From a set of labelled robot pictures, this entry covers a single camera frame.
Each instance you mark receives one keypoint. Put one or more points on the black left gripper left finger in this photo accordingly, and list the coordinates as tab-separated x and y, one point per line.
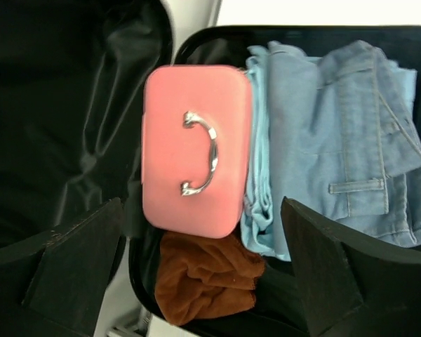
53	283

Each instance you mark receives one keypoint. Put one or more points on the rust brown towel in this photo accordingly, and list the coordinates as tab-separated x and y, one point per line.
202	278

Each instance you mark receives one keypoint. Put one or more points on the black open suitcase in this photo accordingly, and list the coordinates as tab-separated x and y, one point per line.
72	86

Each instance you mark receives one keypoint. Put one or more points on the pink vanity case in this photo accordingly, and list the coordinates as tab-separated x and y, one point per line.
196	129

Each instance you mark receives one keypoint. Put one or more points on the light blue trousers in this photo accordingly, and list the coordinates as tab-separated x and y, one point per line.
256	224

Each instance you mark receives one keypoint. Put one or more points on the grey-blue shorts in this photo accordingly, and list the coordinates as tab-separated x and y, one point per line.
343	143

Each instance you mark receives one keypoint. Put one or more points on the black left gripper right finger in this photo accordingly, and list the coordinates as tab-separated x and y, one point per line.
351	284

